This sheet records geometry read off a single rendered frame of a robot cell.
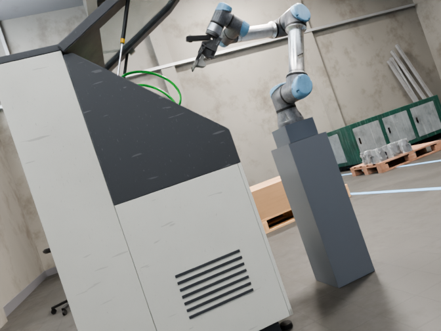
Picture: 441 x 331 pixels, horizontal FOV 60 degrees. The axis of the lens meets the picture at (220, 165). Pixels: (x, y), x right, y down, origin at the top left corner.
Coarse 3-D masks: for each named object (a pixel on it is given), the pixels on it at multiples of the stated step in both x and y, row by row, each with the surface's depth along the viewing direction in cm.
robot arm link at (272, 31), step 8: (264, 24) 215; (272, 24) 216; (224, 32) 199; (248, 32) 207; (256, 32) 210; (264, 32) 213; (272, 32) 216; (280, 32) 218; (224, 40) 202; (232, 40) 202; (240, 40) 207; (248, 40) 211
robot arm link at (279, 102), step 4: (280, 84) 210; (272, 88) 212; (276, 88) 210; (280, 88) 208; (272, 92) 212; (276, 92) 210; (280, 92) 207; (272, 96) 213; (276, 96) 210; (280, 96) 208; (272, 100) 215; (276, 100) 211; (280, 100) 209; (284, 100) 207; (276, 104) 212; (280, 104) 211; (284, 104) 210; (288, 104) 210; (292, 104) 211; (276, 108) 213; (280, 108) 211
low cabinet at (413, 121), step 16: (432, 96) 741; (400, 112) 715; (416, 112) 725; (432, 112) 735; (352, 128) 685; (368, 128) 693; (384, 128) 703; (400, 128) 712; (416, 128) 722; (432, 128) 731; (336, 144) 733; (352, 144) 688; (368, 144) 689; (384, 144) 698; (336, 160) 749; (352, 160) 702
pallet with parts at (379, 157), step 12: (396, 144) 565; (408, 144) 570; (420, 144) 607; (432, 144) 585; (360, 156) 594; (372, 156) 567; (384, 156) 560; (396, 156) 560; (408, 156) 564; (420, 156) 568; (360, 168) 598; (372, 168) 586; (384, 168) 552
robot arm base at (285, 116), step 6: (282, 108) 210; (288, 108) 210; (294, 108) 211; (282, 114) 211; (288, 114) 209; (294, 114) 209; (300, 114) 213; (282, 120) 210; (288, 120) 208; (294, 120) 208; (300, 120) 209; (282, 126) 211
